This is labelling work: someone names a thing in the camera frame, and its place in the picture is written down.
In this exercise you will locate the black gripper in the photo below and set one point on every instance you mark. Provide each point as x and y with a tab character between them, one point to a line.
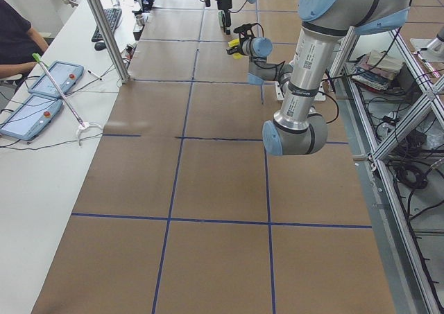
232	50
224	3

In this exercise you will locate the yellow paper cup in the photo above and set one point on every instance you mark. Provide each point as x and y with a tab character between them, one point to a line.
235	40

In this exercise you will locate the green paper cup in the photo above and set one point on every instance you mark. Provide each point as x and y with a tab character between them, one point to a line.
221	17

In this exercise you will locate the steel cylinder cup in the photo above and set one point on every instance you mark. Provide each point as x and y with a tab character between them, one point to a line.
140	21

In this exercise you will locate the stack of books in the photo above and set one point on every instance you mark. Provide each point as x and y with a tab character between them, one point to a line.
376	70

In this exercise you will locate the black computer mouse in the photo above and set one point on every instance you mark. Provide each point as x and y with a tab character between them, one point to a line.
99	46

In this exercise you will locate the black marker pen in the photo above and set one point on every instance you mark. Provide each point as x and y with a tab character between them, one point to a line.
98	77

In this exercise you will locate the reacher grabber stick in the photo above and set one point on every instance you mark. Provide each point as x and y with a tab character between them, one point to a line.
83	125

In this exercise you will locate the teach pendant tablet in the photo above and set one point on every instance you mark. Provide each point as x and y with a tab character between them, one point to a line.
65	74
27	121

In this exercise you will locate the seated person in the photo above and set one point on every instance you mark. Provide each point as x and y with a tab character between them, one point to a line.
19	41

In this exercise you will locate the white pedestal base plate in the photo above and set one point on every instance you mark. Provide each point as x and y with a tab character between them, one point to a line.
280	93

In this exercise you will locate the aluminium frame post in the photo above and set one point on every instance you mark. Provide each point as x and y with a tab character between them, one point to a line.
108	37

